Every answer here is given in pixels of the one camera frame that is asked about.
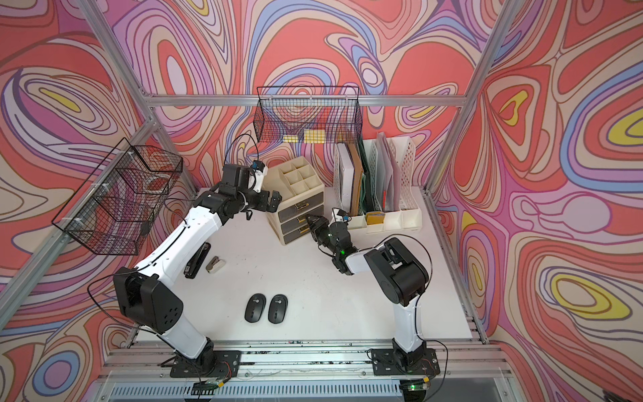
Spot black stapler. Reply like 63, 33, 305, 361
184, 242, 211, 279

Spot green folder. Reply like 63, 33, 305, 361
358, 139, 375, 213

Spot left black wire basket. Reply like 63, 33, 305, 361
52, 139, 184, 256

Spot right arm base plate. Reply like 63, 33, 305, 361
367, 348, 441, 379

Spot brown cardboard folder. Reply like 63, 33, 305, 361
348, 142, 363, 216

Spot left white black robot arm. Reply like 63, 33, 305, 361
113, 160, 281, 377

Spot aluminium rail base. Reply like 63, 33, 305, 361
85, 339, 527, 401

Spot beige drawer organizer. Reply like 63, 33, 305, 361
262, 157, 325, 246

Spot translucent grey folders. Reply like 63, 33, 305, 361
375, 132, 401, 212

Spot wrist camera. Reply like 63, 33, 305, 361
251, 160, 268, 193
332, 208, 351, 224

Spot back black wire basket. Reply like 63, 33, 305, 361
253, 85, 363, 144

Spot black computer mouse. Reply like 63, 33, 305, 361
244, 293, 266, 323
268, 294, 288, 324

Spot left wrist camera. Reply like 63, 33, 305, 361
251, 160, 268, 193

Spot black wire basket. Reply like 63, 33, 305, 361
253, 85, 363, 144
52, 139, 184, 256

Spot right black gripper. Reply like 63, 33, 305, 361
305, 213, 340, 256

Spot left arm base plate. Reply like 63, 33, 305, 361
170, 349, 242, 380

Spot white file rack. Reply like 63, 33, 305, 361
333, 137, 423, 234

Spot yellow sticky notes pad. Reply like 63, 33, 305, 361
303, 129, 326, 144

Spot white book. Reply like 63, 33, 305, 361
336, 143, 355, 210

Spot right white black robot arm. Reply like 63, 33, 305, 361
306, 214, 431, 373

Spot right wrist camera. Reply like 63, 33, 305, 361
332, 208, 351, 224

